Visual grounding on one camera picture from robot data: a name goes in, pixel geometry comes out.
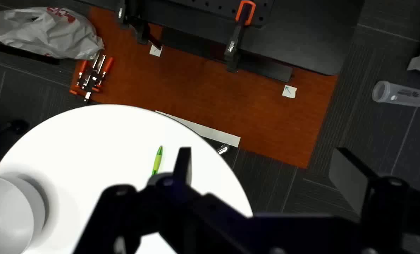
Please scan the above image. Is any round white table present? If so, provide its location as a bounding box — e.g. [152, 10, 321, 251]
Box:
[69, 6, 339, 171]

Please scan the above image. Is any grey bowl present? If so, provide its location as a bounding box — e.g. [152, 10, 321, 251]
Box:
[0, 174, 48, 254]

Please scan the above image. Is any small white paper scrap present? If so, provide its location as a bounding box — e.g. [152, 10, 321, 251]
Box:
[280, 83, 299, 100]
[148, 44, 163, 59]

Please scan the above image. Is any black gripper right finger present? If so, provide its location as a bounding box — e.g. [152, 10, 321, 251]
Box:
[328, 145, 383, 217]

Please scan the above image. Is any small orange-handled clamp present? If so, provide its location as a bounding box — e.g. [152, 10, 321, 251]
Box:
[69, 59, 89, 97]
[83, 54, 115, 102]

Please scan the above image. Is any black workbench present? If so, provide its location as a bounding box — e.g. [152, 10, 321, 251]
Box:
[80, 0, 365, 82]

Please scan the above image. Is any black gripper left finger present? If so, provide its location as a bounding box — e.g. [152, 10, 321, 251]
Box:
[173, 145, 193, 189]

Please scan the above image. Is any green pen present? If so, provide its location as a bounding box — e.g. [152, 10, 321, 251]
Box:
[151, 144, 165, 178]

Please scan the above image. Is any white plastic bag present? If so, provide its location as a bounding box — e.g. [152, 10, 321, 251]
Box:
[0, 6, 106, 61]

